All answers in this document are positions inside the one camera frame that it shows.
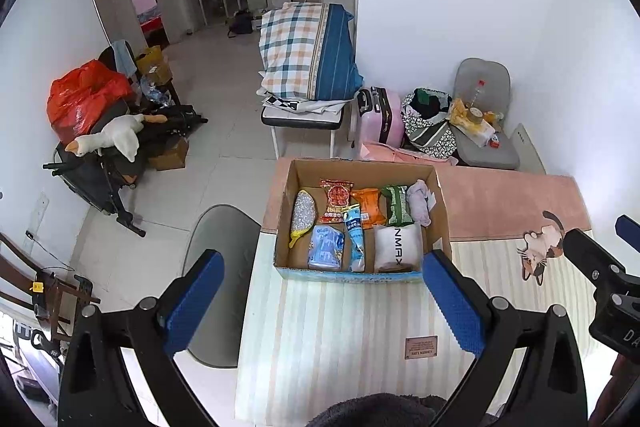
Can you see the pink suitcase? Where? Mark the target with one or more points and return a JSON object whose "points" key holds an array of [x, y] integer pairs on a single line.
{"points": [[385, 117]]}

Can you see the blue tube packet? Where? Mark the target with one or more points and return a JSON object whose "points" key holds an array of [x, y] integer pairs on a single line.
{"points": [[356, 237]]}

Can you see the small brown cardboard box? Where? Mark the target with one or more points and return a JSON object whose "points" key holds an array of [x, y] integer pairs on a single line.
{"points": [[170, 154]]}

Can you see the brown tape roll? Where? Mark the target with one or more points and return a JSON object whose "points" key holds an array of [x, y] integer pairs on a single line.
{"points": [[474, 116]]}

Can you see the grey round chair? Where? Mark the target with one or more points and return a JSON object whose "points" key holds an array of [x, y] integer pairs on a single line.
{"points": [[220, 257]]}

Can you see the yellow plastic bag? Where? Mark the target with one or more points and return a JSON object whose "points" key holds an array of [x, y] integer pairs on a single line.
{"points": [[457, 112]]}

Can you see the white leaning board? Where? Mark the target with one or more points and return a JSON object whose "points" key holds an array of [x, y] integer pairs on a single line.
{"points": [[527, 147]]}

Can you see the green packet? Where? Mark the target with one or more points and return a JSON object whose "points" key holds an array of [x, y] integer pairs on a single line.
{"points": [[397, 206]]}

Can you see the plaid bedding bundle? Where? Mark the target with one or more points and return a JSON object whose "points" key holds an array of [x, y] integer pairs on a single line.
{"points": [[305, 52]]}

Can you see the white goose plush toy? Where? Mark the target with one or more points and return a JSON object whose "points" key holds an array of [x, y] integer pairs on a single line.
{"points": [[117, 134]]}

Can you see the light blue cloth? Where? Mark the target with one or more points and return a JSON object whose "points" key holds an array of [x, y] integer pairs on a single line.
{"points": [[124, 57]]}

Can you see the yellow silver packet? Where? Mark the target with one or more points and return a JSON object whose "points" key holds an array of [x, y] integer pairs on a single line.
{"points": [[304, 214]]}

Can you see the black white bench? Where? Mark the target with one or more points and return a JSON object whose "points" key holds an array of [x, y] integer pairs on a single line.
{"points": [[300, 117]]}

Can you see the striped table mat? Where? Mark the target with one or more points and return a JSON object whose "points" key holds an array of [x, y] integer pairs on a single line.
{"points": [[350, 347]]}

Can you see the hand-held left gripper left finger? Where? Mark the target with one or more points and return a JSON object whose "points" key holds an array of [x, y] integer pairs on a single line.
{"points": [[195, 302]]}

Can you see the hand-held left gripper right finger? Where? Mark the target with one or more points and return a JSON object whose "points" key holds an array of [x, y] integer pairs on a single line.
{"points": [[452, 307]]}

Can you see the black floor bag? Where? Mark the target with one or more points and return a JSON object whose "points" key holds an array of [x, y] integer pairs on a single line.
{"points": [[241, 24]]}

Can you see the white pouch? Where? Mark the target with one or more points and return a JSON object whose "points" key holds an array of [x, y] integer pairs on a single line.
{"points": [[397, 247]]}

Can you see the dark wooden chair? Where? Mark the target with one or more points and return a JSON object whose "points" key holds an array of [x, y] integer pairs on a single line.
{"points": [[50, 297]]}

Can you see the purple sock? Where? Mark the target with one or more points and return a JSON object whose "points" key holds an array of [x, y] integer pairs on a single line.
{"points": [[419, 204]]}

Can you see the red snack packet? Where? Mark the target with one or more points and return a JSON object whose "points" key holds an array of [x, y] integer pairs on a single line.
{"points": [[337, 202]]}

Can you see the yellow cardboard box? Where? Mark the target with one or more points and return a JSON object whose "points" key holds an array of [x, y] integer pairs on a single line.
{"points": [[152, 62]]}

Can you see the person's right forearm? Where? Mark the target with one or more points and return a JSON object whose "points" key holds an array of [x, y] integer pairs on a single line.
{"points": [[622, 387]]}

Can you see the pink folded cloth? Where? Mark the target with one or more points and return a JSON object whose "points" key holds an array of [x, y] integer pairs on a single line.
{"points": [[400, 153]]}

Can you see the orange snack packet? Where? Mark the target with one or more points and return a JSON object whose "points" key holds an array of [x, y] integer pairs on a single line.
{"points": [[369, 207]]}

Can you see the red plastic bag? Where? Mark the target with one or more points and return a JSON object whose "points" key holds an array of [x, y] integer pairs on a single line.
{"points": [[85, 97]]}

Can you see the clear plastic bottle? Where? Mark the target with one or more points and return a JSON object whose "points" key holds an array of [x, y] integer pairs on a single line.
{"points": [[477, 94]]}

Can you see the patterned tote bag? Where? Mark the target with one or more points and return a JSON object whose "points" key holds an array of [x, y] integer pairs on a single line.
{"points": [[425, 132]]}

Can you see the white tissue pack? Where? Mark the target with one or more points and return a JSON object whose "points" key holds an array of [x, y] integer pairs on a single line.
{"points": [[484, 134]]}

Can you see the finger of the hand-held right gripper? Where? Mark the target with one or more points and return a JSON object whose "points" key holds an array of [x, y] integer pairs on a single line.
{"points": [[587, 254], [629, 232]]}

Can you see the light blue tissue packet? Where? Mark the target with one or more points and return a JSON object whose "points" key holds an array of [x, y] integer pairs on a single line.
{"points": [[325, 247]]}

